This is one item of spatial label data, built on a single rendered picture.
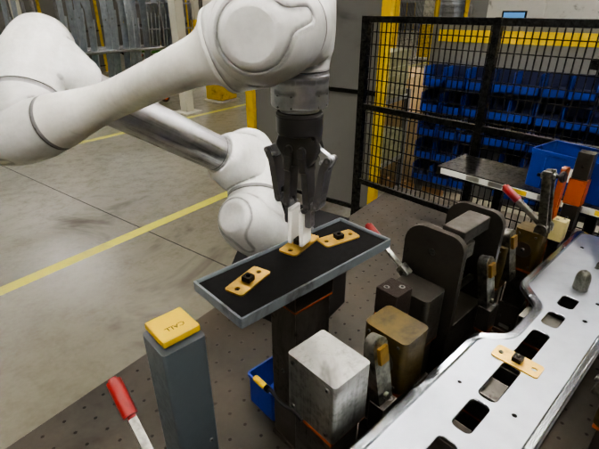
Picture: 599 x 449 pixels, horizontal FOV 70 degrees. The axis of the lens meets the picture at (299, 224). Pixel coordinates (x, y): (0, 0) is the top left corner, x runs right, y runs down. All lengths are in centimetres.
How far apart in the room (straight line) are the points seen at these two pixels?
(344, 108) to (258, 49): 286
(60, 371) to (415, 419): 199
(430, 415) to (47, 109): 80
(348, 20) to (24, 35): 249
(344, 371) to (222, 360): 67
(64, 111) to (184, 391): 49
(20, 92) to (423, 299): 82
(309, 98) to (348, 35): 259
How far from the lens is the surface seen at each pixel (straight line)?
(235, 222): 115
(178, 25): 759
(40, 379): 250
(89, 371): 243
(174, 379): 69
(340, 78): 329
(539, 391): 88
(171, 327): 67
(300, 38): 47
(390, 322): 80
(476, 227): 93
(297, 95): 65
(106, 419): 122
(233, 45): 45
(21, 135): 89
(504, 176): 174
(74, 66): 101
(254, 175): 124
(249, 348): 130
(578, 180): 155
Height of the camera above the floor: 158
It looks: 27 degrees down
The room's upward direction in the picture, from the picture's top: straight up
